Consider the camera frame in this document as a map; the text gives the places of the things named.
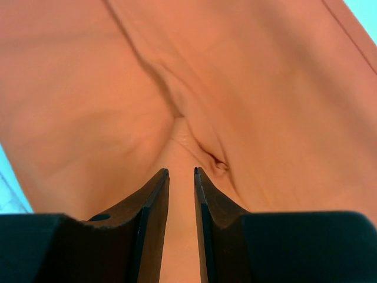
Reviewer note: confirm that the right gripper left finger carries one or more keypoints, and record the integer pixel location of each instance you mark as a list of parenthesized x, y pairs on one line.
[(121, 244)]

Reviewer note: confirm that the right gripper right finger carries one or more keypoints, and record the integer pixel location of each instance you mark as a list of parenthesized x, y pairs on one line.
[(238, 246)]

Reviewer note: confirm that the orange trousers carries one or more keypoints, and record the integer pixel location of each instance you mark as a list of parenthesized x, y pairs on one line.
[(275, 100)]

